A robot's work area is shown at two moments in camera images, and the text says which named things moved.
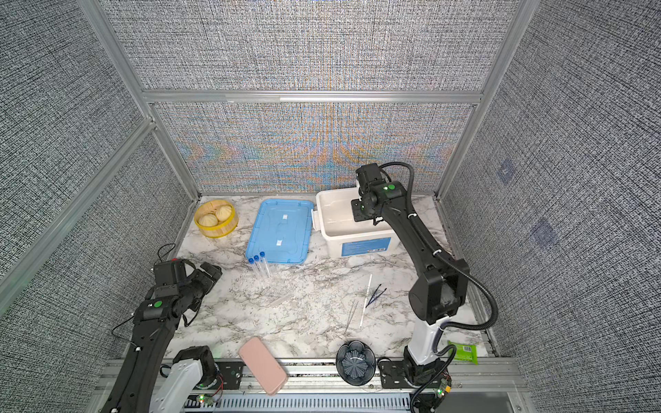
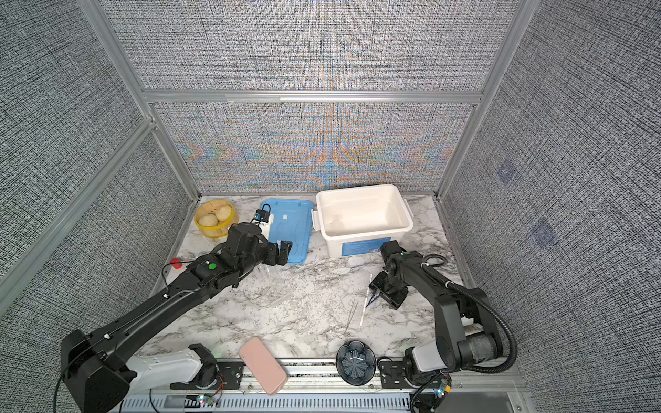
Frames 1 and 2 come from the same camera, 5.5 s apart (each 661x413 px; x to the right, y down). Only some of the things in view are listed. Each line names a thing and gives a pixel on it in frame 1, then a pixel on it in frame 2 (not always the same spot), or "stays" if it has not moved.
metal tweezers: [349, 316] stays
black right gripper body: [361, 210] to [391, 290]
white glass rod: [364, 304] stays
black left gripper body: [201, 283] to [272, 255]
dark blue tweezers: [371, 299] stays
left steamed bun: [208, 219] stays
